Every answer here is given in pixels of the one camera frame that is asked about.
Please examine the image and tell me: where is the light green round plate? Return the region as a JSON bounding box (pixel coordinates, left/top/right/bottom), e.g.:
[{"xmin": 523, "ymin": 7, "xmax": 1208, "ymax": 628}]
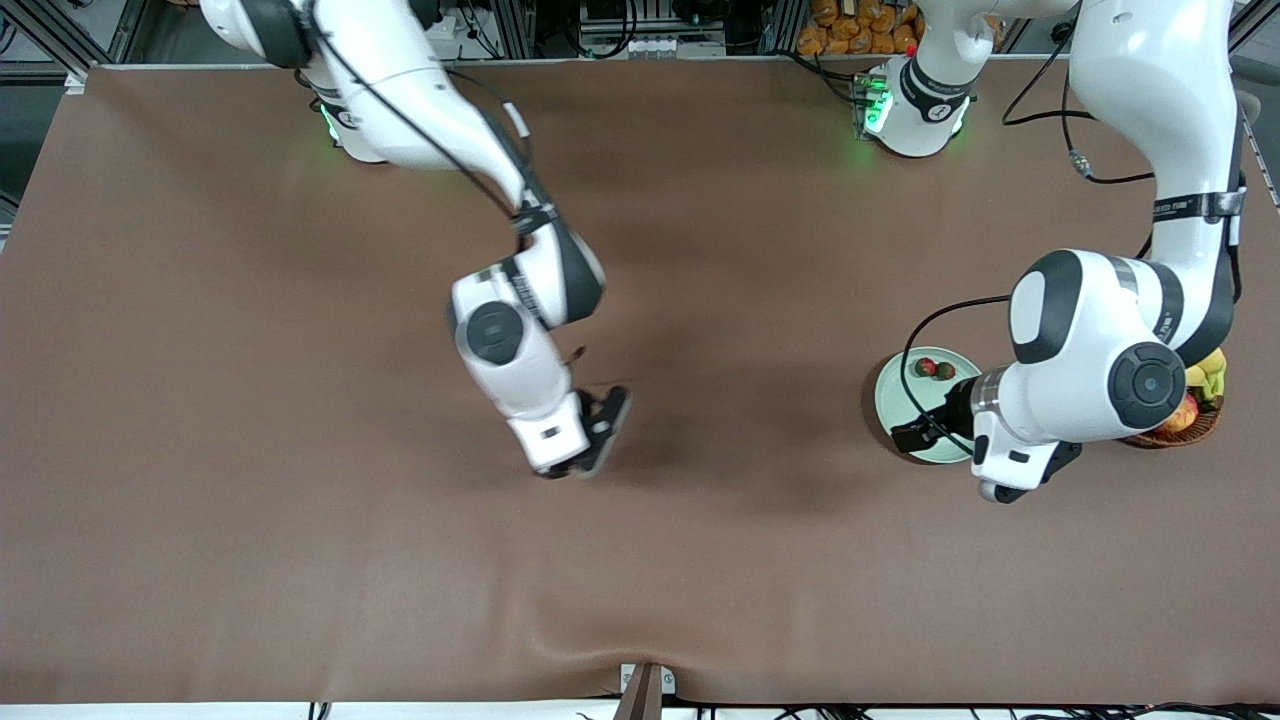
[{"xmin": 874, "ymin": 346, "xmax": 986, "ymax": 465}]

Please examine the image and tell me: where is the red apple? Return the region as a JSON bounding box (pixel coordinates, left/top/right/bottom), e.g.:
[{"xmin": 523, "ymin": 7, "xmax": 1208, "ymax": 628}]
[{"xmin": 1150, "ymin": 392, "xmax": 1201, "ymax": 433}]

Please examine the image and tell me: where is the brown wicker basket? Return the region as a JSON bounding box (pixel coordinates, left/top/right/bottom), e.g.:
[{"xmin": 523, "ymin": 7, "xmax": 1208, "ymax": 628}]
[{"xmin": 1120, "ymin": 400, "xmax": 1223, "ymax": 448}]

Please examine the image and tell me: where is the brown table cloth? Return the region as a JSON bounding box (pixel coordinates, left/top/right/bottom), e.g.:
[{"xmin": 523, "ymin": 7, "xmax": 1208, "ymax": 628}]
[{"xmin": 0, "ymin": 55, "xmax": 1280, "ymax": 706}]

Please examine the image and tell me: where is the white connector block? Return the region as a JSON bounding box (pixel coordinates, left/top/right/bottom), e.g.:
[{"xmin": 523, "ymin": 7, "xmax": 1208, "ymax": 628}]
[{"xmin": 580, "ymin": 36, "xmax": 727, "ymax": 59}]

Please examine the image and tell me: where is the bag of orange buns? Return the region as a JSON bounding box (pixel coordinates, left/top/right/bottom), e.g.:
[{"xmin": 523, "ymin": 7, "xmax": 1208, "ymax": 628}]
[{"xmin": 797, "ymin": 0, "xmax": 926, "ymax": 56}]

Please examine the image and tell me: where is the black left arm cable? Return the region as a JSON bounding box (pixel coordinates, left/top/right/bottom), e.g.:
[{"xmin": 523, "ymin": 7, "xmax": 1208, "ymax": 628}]
[{"xmin": 900, "ymin": 0, "xmax": 1156, "ymax": 456}]

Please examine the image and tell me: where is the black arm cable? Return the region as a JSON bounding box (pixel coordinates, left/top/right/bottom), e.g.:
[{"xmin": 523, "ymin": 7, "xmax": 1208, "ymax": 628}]
[
  {"xmin": 300, "ymin": 15, "xmax": 536, "ymax": 236},
  {"xmin": 900, "ymin": 0, "xmax": 1156, "ymax": 456}
]

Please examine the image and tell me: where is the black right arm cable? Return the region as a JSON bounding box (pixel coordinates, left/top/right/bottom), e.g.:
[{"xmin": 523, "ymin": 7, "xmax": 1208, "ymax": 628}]
[{"xmin": 300, "ymin": 15, "xmax": 536, "ymax": 236}]

